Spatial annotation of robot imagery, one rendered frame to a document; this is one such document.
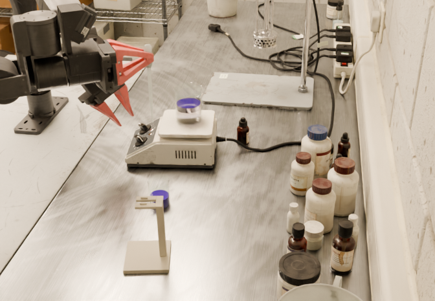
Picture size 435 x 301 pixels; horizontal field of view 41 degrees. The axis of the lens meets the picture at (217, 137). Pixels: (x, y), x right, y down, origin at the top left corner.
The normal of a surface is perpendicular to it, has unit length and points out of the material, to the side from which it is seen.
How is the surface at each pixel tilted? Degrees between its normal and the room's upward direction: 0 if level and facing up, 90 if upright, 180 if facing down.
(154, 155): 90
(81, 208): 0
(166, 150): 90
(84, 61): 90
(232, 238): 0
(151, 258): 0
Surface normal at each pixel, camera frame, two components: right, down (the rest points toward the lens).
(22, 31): 0.39, 0.45
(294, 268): -0.02, -0.87
